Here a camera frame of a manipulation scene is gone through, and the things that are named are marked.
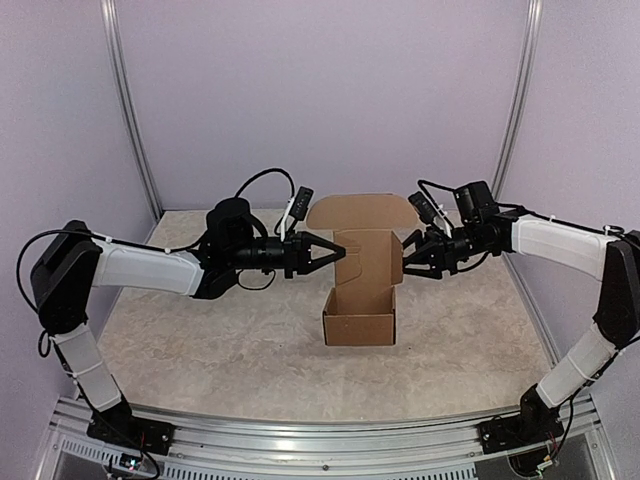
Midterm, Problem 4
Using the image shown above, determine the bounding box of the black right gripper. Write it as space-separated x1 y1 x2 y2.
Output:
388 222 493 279

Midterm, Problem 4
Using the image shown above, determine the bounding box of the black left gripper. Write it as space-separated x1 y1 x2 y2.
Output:
228 229 346 278

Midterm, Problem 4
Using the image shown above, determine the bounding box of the brown cardboard box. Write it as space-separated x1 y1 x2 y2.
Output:
306 193 418 347

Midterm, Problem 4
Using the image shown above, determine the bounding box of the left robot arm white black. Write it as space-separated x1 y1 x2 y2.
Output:
26 197 346 445

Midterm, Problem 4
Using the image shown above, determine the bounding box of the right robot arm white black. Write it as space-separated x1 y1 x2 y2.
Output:
394 177 639 443

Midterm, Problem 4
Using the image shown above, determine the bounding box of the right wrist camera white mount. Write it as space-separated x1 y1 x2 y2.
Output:
408 191 453 237

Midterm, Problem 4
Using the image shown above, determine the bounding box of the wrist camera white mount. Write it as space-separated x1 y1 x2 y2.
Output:
278 186 314 241
408 191 453 237

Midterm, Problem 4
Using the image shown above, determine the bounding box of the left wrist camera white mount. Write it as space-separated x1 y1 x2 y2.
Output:
278 186 314 241

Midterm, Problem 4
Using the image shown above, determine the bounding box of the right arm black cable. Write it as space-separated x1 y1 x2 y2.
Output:
418 179 626 236

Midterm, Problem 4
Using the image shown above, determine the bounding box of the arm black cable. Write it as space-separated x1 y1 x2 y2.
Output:
16 168 296 359
418 179 626 236

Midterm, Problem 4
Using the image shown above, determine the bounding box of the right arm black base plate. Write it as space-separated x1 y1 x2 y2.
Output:
476 415 564 454

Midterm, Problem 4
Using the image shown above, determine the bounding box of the front aluminium frame rail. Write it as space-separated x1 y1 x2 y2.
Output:
34 395 622 479

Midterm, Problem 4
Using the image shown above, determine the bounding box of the right aluminium frame post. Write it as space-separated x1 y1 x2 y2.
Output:
491 0 544 198

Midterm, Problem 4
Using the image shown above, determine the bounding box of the aluminium frame post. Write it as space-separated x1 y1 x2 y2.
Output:
491 0 544 198
100 0 164 222

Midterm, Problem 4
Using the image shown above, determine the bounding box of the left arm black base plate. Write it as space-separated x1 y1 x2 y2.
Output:
87 412 176 455

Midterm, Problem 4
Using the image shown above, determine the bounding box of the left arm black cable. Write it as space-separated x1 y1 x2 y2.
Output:
16 168 296 359

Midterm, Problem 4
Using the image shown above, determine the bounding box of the left aluminium frame post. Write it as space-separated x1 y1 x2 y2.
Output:
100 0 164 222

